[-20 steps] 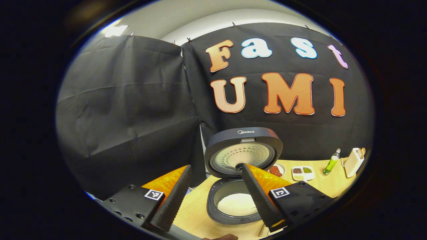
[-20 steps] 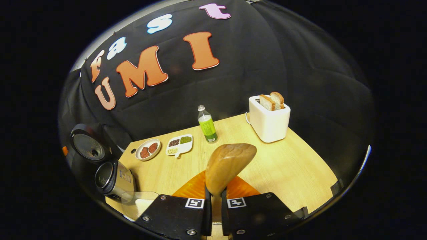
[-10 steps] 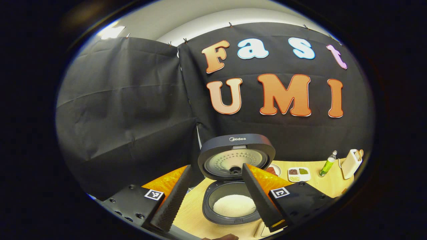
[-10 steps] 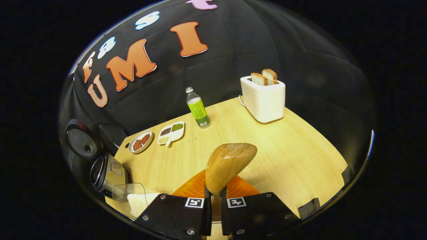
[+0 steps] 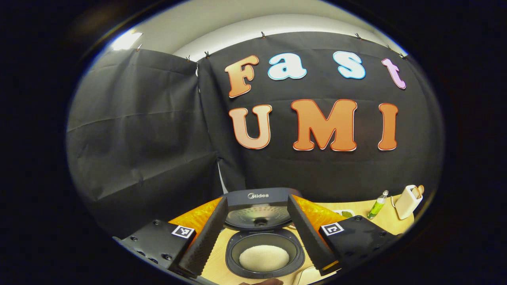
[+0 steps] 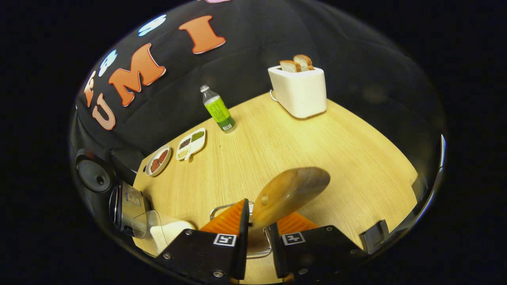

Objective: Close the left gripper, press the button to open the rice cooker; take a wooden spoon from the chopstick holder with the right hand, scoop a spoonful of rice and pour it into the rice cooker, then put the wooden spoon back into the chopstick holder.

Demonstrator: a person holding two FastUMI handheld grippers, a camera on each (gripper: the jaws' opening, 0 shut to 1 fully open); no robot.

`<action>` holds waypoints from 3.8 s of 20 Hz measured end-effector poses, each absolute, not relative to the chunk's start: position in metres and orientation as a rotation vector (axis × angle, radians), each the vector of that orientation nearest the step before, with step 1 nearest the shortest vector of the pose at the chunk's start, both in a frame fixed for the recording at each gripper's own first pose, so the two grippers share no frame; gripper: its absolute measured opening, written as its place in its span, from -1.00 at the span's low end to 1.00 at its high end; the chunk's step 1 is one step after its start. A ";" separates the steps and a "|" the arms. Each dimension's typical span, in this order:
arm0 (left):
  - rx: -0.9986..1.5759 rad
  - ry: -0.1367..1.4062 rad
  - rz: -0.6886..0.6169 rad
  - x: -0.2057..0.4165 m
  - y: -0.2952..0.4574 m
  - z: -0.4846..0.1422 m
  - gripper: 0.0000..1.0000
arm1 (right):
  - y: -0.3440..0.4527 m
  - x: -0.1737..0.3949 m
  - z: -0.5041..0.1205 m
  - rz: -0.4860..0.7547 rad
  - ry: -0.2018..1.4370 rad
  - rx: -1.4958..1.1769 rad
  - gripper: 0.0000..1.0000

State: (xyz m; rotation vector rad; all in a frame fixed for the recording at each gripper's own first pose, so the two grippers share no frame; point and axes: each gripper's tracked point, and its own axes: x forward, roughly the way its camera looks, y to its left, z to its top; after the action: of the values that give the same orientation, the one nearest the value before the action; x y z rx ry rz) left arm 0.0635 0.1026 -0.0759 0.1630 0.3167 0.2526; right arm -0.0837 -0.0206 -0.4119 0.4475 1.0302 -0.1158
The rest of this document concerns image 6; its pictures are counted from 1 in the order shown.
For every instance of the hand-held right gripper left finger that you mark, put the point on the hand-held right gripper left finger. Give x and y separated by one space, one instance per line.
242 257

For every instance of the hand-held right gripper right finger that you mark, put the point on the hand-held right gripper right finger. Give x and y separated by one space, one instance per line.
276 253

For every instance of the wooden spoon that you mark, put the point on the wooden spoon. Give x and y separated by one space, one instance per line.
289 194

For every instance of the dark grey rice cooker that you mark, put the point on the dark grey rice cooker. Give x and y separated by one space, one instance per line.
128 206

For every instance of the clear plastic container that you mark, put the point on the clear plastic container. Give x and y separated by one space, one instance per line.
144 223

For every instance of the white round plate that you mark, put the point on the white round plate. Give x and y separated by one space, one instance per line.
164 168

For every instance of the white divided bean dish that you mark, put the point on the white divided bean dish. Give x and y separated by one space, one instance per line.
192 144

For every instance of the red meat slice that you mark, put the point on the red meat slice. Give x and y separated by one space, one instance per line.
155 165
163 156

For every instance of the green drink bottle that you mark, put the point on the green drink bottle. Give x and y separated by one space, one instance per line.
218 111

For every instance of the white toaster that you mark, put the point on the white toaster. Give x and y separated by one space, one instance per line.
301 93

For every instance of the toasted bread slice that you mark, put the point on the toasted bread slice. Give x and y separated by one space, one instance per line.
290 66
305 61

